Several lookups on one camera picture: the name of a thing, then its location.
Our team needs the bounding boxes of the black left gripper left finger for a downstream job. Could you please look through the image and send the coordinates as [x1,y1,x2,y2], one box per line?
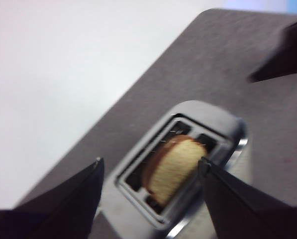
[0,156,105,239]

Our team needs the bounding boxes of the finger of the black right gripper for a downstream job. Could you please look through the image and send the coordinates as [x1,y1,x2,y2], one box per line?
[247,12,297,83]

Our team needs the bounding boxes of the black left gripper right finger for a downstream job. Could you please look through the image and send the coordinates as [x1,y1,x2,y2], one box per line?
[197,156,297,239]

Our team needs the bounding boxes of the cream toaster with chrome top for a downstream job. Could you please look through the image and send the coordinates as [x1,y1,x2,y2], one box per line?
[98,99,250,239]

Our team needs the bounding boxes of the brown wholegrain bread slice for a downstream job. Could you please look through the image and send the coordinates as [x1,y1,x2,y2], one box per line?
[141,134,209,206]

